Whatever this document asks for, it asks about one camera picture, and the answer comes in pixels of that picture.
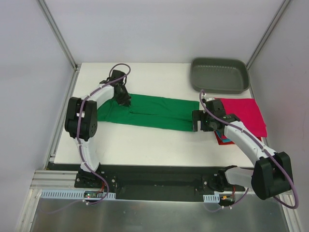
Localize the purple cable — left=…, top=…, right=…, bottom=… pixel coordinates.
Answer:
left=199, top=89, right=299, bottom=213
left=43, top=63, right=132, bottom=215

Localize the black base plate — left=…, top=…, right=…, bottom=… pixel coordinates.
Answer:
left=74, top=163, right=249, bottom=201

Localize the blue folded t-shirt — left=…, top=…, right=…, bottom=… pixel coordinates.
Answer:
left=215, top=130, right=231, bottom=143

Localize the green t-shirt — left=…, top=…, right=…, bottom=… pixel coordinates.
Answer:
left=97, top=94, right=199, bottom=132

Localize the grey plastic bin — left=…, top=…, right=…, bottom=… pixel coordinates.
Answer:
left=189, top=58, right=250, bottom=94

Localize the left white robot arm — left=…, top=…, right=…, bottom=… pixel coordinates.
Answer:
left=64, top=70, right=131, bottom=188

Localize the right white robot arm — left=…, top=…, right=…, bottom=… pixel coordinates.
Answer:
left=192, top=99, right=294, bottom=200

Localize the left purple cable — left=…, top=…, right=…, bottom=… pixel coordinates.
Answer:
left=43, top=63, right=132, bottom=215

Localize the white cable duct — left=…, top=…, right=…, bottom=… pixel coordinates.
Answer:
left=41, top=189, right=116, bottom=201
left=203, top=193, right=220, bottom=203

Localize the aluminium frame post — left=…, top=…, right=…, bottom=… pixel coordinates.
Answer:
left=246, top=0, right=293, bottom=70
left=36, top=0, right=79, bottom=71

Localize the left white cable duct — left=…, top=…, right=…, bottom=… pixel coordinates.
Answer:
left=41, top=189, right=116, bottom=201

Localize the left aluminium table rail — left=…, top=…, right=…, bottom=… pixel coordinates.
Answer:
left=42, top=65, right=80, bottom=170

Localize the right white cable duct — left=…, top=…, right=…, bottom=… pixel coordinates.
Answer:
left=203, top=193, right=220, bottom=203

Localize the left aluminium frame post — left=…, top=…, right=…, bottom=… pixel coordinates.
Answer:
left=36, top=0, right=79, bottom=71

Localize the pink folded t-shirt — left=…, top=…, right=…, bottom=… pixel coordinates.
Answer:
left=220, top=98, right=267, bottom=138

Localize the front aluminium rail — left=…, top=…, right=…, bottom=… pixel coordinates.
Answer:
left=28, top=169, right=294, bottom=196

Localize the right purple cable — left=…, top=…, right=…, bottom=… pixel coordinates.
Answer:
left=199, top=89, right=299, bottom=213

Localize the right aluminium frame post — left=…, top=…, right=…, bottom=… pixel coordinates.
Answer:
left=246, top=0, right=293, bottom=70

